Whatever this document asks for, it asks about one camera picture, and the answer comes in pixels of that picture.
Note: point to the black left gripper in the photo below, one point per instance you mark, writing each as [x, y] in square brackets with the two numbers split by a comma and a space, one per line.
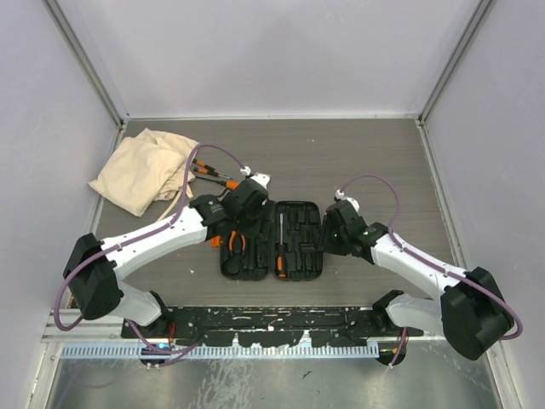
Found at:
[262, 226]

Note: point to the small orange black precision screwdriver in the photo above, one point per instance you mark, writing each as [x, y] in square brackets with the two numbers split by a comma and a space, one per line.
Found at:
[199, 163]

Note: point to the black orange grip screwdriver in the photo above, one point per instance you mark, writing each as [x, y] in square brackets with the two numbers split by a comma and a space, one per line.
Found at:
[280, 264]

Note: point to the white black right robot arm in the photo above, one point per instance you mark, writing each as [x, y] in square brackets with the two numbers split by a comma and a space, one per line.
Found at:
[466, 308]

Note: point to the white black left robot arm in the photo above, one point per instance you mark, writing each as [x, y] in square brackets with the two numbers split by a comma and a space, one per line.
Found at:
[96, 271]

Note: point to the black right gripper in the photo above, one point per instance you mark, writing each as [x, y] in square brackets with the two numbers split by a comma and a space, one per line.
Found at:
[328, 245]

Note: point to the beige cloth drawstring bag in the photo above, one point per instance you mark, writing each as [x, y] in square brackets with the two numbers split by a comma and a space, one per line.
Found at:
[146, 168]

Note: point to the white slotted cable duct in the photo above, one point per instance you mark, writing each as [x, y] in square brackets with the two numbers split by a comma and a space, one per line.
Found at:
[133, 350]

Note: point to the orange handle black shaft screwdriver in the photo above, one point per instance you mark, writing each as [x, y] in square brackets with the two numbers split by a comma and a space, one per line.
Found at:
[228, 184]

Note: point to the black plastic tool case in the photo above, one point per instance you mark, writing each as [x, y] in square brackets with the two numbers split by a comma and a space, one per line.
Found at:
[303, 260]

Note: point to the orange black needle nose pliers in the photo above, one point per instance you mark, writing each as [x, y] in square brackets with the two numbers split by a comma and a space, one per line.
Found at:
[237, 244]

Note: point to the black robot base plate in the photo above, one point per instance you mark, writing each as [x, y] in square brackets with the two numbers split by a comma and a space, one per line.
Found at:
[275, 327]

